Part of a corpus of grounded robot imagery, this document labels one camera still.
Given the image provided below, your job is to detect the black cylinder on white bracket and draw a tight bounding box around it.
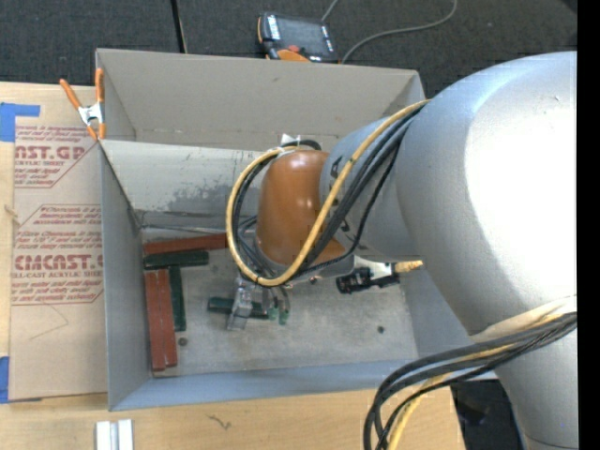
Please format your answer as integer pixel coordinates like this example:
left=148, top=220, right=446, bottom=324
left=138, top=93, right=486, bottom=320
left=336, top=262, right=402, bottom=295

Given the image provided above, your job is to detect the dark green block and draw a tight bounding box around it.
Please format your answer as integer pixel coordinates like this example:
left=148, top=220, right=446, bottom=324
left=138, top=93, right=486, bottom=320
left=206, top=295, right=272, bottom=321
left=142, top=249, right=210, bottom=272
left=168, top=265, right=188, bottom=334

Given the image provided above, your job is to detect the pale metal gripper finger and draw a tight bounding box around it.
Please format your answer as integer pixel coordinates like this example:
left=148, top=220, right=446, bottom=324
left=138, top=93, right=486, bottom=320
left=226, top=304, right=250, bottom=333
left=232, top=275, right=258, bottom=307

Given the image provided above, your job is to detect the brown cardboard board red print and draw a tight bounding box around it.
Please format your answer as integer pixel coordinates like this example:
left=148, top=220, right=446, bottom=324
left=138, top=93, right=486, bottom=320
left=0, top=81, right=110, bottom=404

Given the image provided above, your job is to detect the red-brown flat block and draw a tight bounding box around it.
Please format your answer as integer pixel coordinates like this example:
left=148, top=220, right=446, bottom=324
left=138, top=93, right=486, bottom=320
left=142, top=232, right=230, bottom=256
left=142, top=270, right=168, bottom=373
left=156, top=268, right=180, bottom=369

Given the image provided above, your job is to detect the grey metal bin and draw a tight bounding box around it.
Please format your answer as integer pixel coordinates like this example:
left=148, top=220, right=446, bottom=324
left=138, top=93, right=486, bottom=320
left=95, top=48, right=475, bottom=413

